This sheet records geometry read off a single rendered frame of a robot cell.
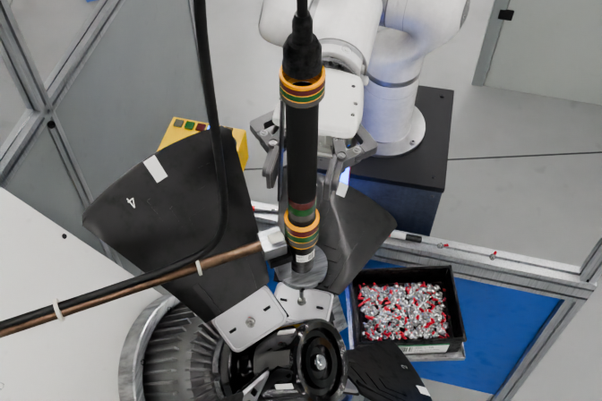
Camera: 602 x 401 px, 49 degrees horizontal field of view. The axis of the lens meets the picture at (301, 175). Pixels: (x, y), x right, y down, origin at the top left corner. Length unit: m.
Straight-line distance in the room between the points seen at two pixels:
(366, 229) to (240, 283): 0.30
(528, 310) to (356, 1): 0.99
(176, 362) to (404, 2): 0.72
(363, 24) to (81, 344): 0.60
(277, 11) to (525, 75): 2.23
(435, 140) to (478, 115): 1.41
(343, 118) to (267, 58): 2.34
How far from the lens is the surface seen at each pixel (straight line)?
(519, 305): 1.65
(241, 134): 1.35
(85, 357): 1.03
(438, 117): 1.58
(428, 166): 1.48
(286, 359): 0.90
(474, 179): 2.70
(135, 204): 0.87
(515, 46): 2.91
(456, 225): 2.56
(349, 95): 0.79
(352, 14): 0.87
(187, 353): 0.99
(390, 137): 1.48
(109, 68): 1.87
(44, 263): 1.01
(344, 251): 1.07
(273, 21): 0.87
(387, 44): 1.34
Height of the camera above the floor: 2.09
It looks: 53 degrees down
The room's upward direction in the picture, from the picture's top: straight up
